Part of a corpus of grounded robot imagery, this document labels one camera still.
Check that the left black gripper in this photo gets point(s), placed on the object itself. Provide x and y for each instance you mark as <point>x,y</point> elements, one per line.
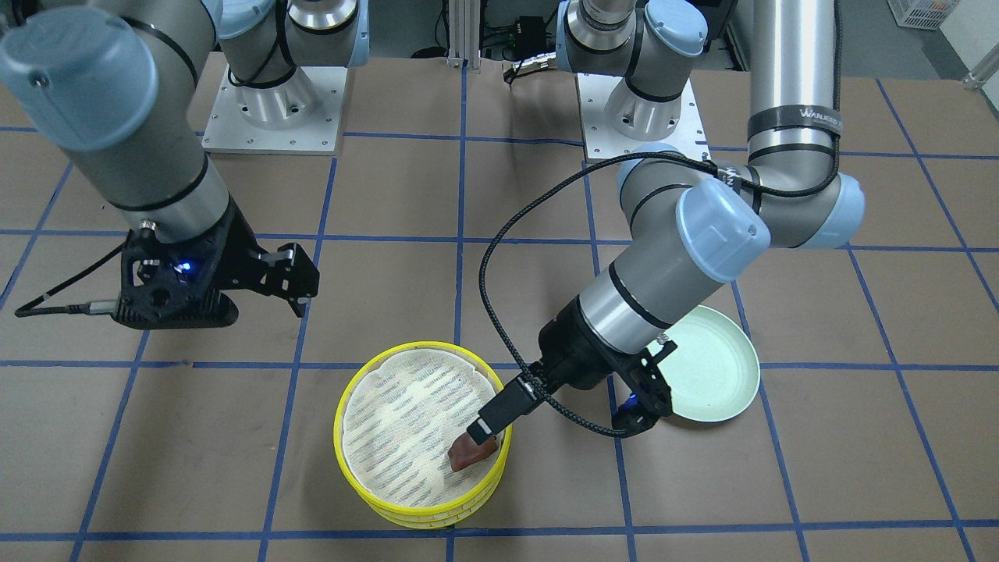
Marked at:
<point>572,348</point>

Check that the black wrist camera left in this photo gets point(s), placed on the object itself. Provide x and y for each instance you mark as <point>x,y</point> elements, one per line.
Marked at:
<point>651,395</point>

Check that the aluminium frame post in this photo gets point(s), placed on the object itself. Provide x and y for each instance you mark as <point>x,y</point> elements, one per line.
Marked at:
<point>464,32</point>

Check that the mint green plate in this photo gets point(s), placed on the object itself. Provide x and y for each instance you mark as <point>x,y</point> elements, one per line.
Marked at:
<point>714,373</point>

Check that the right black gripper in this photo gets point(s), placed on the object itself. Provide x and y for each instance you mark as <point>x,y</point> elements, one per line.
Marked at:
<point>231,251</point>

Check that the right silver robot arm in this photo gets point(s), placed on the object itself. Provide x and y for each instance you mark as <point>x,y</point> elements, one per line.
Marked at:
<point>109,82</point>

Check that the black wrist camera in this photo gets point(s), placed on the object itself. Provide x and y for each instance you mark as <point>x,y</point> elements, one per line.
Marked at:
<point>170,286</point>
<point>651,395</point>

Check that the yellow bamboo steamer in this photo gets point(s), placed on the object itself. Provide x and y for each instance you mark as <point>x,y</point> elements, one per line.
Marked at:
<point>401,413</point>
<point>435,517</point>

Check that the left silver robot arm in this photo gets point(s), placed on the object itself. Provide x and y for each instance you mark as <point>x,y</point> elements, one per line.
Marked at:
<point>695,226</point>

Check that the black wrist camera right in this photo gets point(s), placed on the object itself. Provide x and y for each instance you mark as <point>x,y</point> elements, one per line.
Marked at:
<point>170,286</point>

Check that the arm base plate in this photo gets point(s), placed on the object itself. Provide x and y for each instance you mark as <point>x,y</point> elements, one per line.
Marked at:
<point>300,117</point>
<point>616,122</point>

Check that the brown chocolate bun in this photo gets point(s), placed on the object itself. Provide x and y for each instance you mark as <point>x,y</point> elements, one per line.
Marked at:
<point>465,452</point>

